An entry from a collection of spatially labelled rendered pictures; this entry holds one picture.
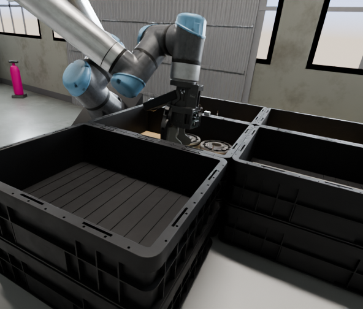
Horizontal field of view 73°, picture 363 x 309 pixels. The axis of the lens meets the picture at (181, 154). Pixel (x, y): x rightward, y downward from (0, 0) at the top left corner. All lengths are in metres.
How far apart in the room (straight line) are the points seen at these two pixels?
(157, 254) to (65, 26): 0.54
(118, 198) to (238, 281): 0.30
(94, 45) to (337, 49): 2.39
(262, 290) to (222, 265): 0.09
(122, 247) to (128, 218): 0.20
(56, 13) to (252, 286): 0.72
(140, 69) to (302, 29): 2.30
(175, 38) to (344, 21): 2.25
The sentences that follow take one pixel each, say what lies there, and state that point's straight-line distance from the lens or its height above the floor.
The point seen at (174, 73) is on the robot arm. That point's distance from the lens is 0.64.
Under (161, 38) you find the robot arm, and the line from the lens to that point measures 0.68.
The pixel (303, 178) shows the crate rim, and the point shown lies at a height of 0.93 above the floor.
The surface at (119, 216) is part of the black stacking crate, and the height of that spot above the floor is 0.83.
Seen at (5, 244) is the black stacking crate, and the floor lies 0.81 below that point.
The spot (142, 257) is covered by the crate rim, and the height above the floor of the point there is 0.93.
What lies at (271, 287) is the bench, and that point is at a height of 0.70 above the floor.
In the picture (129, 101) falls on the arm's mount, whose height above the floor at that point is 0.90.
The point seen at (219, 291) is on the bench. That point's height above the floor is 0.70.
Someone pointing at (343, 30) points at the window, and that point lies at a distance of 2.77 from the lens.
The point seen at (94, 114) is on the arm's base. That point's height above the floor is 0.86.
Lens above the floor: 1.14
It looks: 24 degrees down
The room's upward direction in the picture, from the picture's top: 5 degrees clockwise
